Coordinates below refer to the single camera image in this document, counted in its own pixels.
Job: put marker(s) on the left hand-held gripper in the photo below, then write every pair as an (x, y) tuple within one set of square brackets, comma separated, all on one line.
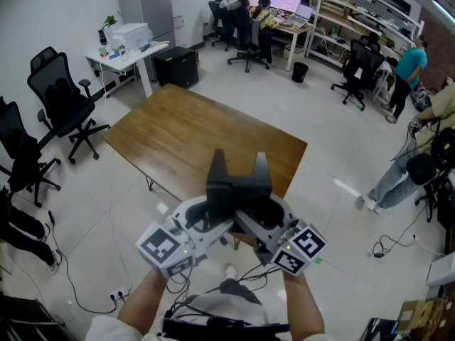
[(163, 249)]

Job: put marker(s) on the person's white shoe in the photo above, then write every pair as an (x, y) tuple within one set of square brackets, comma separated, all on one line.
[(231, 272)]

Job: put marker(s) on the patterned bag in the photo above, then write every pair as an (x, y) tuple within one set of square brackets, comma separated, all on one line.
[(423, 98)]

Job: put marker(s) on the black mesh office chair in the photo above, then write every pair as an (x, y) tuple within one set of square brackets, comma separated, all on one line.
[(220, 23), (58, 91), (245, 44), (17, 144), (362, 66)]

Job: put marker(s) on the person's right forearm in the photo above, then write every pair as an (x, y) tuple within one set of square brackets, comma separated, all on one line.
[(305, 307)]

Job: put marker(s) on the ceiling tube light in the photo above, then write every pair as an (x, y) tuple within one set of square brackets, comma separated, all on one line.
[(444, 6)]

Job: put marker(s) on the white shelf unit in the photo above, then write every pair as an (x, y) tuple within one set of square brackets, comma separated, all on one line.
[(341, 9)]

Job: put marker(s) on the white power strip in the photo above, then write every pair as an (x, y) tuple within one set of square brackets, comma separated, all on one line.
[(119, 293)]

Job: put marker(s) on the black chest mount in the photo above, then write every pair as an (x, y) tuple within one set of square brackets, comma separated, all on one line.
[(227, 327)]

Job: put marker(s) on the brown cardboard box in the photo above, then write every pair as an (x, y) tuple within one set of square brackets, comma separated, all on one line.
[(421, 314)]

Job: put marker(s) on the small green potted plant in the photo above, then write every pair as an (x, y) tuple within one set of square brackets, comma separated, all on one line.
[(110, 21)]

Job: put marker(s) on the black cabinet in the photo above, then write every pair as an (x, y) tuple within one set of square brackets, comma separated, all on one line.
[(177, 67)]

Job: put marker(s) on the wooden table with metal legs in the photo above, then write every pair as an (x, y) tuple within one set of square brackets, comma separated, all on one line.
[(185, 130)]

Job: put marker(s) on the light wooden desk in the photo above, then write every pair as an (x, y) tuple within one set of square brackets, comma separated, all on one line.
[(296, 28)]

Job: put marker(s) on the person's grey trousers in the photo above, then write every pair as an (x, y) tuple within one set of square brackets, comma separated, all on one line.
[(240, 291)]

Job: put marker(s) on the grey refrigerator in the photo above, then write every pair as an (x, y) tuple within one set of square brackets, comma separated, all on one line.
[(153, 9)]

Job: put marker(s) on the dark wooden cabinet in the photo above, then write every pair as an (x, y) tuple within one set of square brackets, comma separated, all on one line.
[(21, 322)]

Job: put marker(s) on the person's white shirt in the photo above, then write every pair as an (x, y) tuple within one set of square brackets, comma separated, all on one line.
[(199, 313)]

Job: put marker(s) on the person's left forearm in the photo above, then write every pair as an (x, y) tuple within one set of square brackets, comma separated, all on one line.
[(142, 307)]

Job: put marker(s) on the white desk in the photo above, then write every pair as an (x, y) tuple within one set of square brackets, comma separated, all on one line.
[(138, 56)]

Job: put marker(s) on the white printer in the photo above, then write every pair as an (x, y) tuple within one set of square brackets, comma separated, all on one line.
[(129, 36)]

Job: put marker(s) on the open silver laptop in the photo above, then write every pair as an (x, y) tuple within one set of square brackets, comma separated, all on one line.
[(302, 14)]

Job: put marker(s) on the white wall box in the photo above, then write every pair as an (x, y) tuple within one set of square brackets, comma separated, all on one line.
[(178, 21)]

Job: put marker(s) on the black flat box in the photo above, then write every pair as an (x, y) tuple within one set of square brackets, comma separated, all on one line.
[(382, 330)]

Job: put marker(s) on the black trash bin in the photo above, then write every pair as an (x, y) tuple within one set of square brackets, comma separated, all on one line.
[(300, 72)]

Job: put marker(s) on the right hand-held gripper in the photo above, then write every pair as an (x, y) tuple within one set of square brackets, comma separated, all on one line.
[(302, 250)]

